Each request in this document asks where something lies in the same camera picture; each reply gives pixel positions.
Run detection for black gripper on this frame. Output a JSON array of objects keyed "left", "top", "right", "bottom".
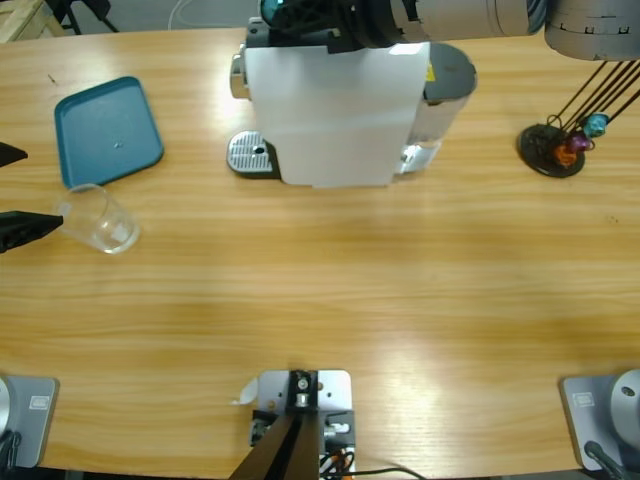
[{"left": 269, "top": 0, "right": 425, "bottom": 54}]

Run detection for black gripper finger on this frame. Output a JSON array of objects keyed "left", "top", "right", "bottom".
[
  {"left": 0, "top": 210, "right": 66, "bottom": 256},
  {"left": 0, "top": 141, "right": 29, "bottom": 169}
]

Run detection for teal coffee capsule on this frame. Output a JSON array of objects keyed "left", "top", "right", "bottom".
[
  {"left": 584, "top": 113, "right": 609, "bottom": 138},
  {"left": 258, "top": 0, "right": 285, "bottom": 27}
]

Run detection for clear glass cup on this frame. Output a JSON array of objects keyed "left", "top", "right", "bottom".
[{"left": 52, "top": 183, "right": 141, "bottom": 256}]

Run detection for white capsule coffee machine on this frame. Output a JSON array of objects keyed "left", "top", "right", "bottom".
[{"left": 228, "top": 17, "right": 479, "bottom": 190}]

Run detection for teal plastic tray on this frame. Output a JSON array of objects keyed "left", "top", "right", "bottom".
[{"left": 53, "top": 75, "right": 165, "bottom": 190}]

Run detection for light wooden crate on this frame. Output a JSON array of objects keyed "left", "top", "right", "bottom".
[{"left": 0, "top": 0, "right": 66, "bottom": 45}]

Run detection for black chair legs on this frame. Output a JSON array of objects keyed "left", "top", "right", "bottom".
[{"left": 47, "top": 0, "right": 121, "bottom": 35}]

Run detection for black capsule holder with rods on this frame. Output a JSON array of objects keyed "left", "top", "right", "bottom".
[{"left": 516, "top": 54, "right": 640, "bottom": 179}]

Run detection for white paper tab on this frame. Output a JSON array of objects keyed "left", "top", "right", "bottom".
[{"left": 229, "top": 377, "right": 261, "bottom": 406}]

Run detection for white floor cable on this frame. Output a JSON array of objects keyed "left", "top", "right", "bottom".
[{"left": 167, "top": 0, "right": 201, "bottom": 29}]

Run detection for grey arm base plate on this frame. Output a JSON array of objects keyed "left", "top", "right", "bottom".
[
  {"left": 558, "top": 368, "right": 640, "bottom": 472},
  {"left": 0, "top": 375, "right": 60, "bottom": 470}
]

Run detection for black base cable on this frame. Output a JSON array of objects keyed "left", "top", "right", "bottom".
[
  {"left": 0, "top": 430, "right": 24, "bottom": 471},
  {"left": 583, "top": 439, "right": 629, "bottom": 480}
]

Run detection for white mount block dark post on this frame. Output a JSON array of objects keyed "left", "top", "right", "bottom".
[{"left": 228, "top": 368, "right": 357, "bottom": 480}]

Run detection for orange wire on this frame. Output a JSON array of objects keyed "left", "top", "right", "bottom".
[{"left": 319, "top": 447, "right": 354, "bottom": 474}]

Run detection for thin black cable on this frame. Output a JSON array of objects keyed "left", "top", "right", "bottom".
[{"left": 349, "top": 466, "right": 426, "bottom": 480}]

